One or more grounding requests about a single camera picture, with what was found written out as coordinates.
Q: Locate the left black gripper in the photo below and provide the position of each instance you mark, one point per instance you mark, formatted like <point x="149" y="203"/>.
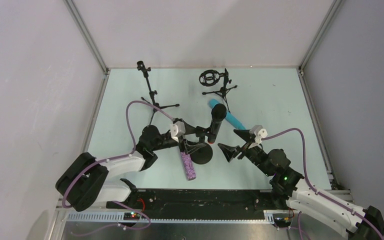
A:
<point x="182" y="140"/>

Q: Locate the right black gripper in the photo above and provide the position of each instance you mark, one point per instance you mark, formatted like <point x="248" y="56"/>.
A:
<point x="243" y="148"/>

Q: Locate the black round base stand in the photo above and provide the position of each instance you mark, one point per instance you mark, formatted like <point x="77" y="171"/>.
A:
<point x="203" y="155"/>

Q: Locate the black microphone orange end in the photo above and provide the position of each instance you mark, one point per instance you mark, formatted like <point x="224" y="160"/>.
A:
<point x="218" y="114"/>

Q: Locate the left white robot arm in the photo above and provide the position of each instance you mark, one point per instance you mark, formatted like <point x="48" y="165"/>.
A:
<point x="88" y="180"/>

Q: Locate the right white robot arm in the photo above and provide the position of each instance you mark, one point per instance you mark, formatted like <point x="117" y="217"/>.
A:
<point x="351" y="221"/>

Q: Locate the tall black tripod stand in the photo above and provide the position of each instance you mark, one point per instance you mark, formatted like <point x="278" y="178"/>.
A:
<point x="145" y="71"/>

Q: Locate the blue microphone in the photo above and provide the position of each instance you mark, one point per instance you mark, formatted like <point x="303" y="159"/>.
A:
<point x="229" y="117"/>

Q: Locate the purple glitter microphone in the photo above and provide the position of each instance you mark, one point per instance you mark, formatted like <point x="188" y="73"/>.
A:
<point x="188" y="166"/>

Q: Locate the right circuit board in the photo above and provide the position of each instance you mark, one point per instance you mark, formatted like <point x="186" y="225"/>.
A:
<point x="282" y="222"/>

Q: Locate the circuit board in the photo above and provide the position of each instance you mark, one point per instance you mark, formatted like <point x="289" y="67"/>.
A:
<point x="131" y="216"/>
<point x="282" y="222"/>

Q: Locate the left circuit board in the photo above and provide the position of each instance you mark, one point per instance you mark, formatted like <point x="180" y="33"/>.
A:
<point x="131" y="216"/>

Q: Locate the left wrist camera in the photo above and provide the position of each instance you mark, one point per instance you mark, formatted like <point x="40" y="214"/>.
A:
<point x="177" y="130"/>

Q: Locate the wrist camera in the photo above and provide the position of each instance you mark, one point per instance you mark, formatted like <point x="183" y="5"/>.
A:
<point x="177" y="130"/>
<point x="258" y="133"/>

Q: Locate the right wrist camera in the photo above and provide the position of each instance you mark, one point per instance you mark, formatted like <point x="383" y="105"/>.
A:
<point x="258" y="133"/>

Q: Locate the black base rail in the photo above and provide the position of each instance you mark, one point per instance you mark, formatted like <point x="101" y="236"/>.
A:
<point x="204" y="204"/>

